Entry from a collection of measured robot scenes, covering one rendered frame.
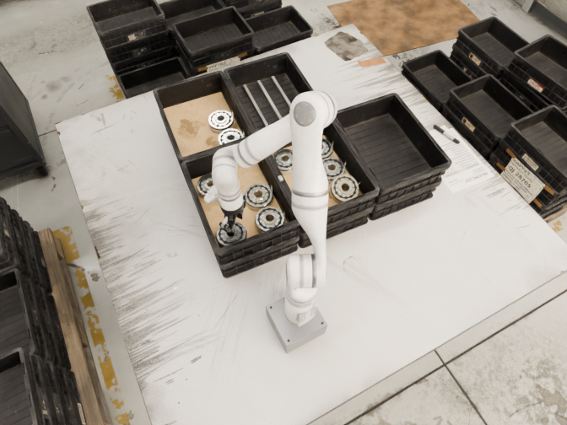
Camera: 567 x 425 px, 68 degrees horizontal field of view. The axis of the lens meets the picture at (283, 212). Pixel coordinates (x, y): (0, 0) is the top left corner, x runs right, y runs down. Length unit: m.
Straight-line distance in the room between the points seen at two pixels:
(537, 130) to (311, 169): 1.75
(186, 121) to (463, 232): 1.19
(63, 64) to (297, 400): 3.01
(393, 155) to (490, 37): 1.69
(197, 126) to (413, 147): 0.87
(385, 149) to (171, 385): 1.15
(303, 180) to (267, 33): 2.07
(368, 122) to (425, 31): 2.10
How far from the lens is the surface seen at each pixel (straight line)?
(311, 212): 1.02
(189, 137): 1.76
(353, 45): 2.38
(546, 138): 2.56
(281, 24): 3.06
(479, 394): 2.34
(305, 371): 1.45
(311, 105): 0.96
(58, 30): 4.07
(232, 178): 1.14
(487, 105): 2.76
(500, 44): 3.23
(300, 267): 1.10
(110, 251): 1.71
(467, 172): 1.94
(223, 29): 2.85
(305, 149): 0.98
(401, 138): 1.79
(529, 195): 2.46
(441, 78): 3.01
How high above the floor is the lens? 2.12
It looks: 59 degrees down
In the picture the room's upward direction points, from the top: 1 degrees clockwise
